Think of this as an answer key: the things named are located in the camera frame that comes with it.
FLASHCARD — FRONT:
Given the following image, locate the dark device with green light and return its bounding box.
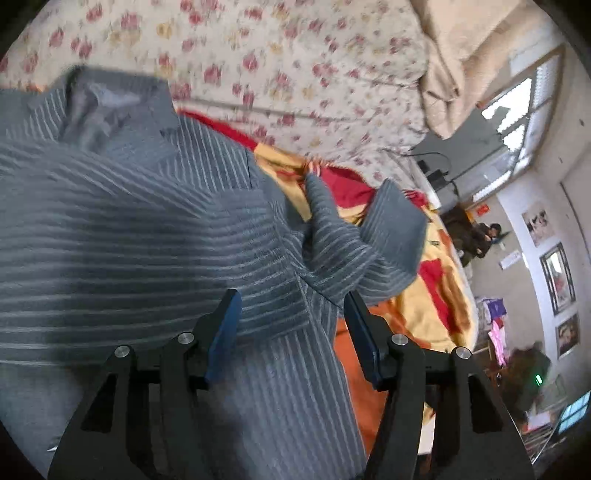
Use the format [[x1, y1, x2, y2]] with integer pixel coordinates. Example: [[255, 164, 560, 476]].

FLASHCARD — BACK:
[[501, 340, 553, 412]]

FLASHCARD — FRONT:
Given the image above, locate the unframed wall poster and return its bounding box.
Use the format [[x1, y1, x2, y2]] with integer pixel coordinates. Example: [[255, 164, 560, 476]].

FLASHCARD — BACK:
[[521, 202, 553, 248]]

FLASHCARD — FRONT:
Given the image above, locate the grey striped shirt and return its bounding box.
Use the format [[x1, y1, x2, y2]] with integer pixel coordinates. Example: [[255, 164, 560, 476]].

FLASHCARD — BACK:
[[0, 65, 428, 480]]

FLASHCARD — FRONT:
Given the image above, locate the beige plush blanket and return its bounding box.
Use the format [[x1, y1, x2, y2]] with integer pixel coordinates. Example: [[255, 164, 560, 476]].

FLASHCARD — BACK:
[[410, 0, 570, 140]]

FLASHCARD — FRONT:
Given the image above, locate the black cable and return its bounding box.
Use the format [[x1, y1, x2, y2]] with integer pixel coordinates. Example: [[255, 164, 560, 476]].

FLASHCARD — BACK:
[[410, 150, 463, 196]]

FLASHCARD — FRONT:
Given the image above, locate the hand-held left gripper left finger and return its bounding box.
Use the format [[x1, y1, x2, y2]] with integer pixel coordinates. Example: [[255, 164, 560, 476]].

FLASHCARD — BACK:
[[48, 289, 243, 480]]

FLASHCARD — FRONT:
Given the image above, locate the window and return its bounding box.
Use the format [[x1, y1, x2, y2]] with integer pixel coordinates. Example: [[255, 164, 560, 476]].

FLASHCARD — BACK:
[[470, 45, 568, 204]]

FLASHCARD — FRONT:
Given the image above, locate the pile of colourful clothes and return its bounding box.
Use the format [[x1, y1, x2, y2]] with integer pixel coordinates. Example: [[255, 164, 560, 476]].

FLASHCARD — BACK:
[[477, 297, 509, 366]]

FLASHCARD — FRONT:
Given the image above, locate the floral quilt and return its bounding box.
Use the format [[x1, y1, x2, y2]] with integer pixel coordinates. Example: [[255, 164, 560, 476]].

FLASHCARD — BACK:
[[0, 0, 440, 205]]

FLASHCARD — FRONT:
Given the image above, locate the orange yellow cartoon blanket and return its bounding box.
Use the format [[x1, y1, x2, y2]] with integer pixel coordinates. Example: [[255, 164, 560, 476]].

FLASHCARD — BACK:
[[177, 108, 482, 457]]

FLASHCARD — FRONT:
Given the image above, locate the large framed wall picture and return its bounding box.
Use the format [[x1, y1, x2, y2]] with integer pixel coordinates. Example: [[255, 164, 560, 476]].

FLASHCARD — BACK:
[[539, 242, 578, 316]]

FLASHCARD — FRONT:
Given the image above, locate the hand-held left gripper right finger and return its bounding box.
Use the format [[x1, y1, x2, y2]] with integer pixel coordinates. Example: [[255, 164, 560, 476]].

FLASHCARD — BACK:
[[344, 291, 536, 480]]

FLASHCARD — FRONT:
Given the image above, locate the small framed wall picture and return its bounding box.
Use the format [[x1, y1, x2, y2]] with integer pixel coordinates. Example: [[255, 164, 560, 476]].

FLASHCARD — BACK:
[[555, 313, 581, 360]]

